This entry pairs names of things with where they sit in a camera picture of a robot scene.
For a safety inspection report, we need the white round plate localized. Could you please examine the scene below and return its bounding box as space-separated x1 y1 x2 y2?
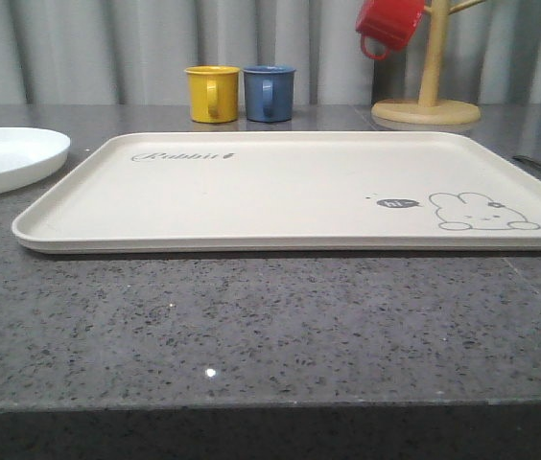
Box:
0 127 71 194

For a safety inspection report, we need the cream rabbit serving tray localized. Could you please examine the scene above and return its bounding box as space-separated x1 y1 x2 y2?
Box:
12 131 541 253

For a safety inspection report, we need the blue mug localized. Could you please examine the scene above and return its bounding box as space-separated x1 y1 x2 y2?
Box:
243 65 295 123

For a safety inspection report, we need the yellow mug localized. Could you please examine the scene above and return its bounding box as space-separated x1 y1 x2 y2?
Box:
185 65 240 124

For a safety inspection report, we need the wooden mug tree stand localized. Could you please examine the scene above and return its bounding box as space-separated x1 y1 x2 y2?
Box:
371 0 483 126

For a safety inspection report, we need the red mug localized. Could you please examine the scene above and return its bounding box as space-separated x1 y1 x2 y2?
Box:
355 0 425 60

